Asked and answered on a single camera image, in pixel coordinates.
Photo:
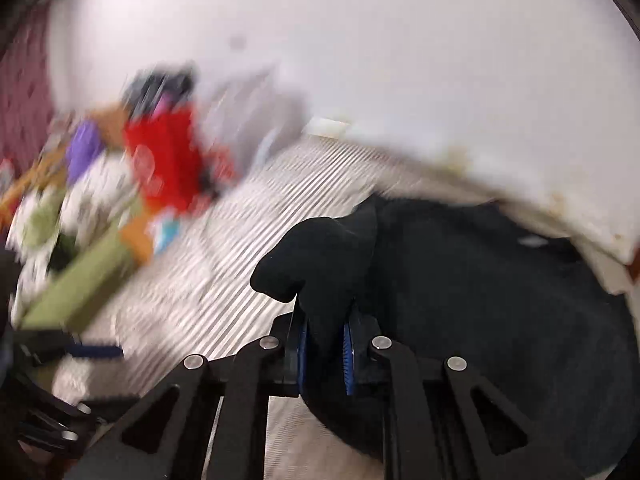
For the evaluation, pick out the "green cloth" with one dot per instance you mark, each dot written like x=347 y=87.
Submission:
x=80 y=280

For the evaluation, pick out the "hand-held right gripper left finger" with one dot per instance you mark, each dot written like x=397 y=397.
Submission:
x=300 y=355

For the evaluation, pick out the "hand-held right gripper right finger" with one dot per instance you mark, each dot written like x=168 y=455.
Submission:
x=348 y=360

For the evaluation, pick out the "red bag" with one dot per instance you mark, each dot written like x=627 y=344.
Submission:
x=170 y=160

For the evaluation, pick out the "black sweatshirt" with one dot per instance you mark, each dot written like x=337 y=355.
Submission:
x=475 y=285

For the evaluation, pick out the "orange item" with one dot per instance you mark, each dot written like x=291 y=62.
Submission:
x=137 y=240

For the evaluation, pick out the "dark clothes pile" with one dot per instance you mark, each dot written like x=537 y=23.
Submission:
x=160 y=87

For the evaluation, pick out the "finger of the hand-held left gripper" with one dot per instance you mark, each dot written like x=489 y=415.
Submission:
x=95 y=351
x=60 y=425

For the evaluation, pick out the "purple item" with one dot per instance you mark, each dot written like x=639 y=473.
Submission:
x=85 y=150

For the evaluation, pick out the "maroon headboard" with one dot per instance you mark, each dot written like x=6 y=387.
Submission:
x=25 y=100

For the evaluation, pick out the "white patterned cloth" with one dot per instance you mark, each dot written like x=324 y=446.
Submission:
x=100 y=195

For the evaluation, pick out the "white stained pillow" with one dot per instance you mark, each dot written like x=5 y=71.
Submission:
x=575 y=210

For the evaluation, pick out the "grey cloth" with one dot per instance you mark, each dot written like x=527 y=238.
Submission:
x=260 y=110

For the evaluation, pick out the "striped bedsheet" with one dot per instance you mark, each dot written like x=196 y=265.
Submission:
x=260 y=210

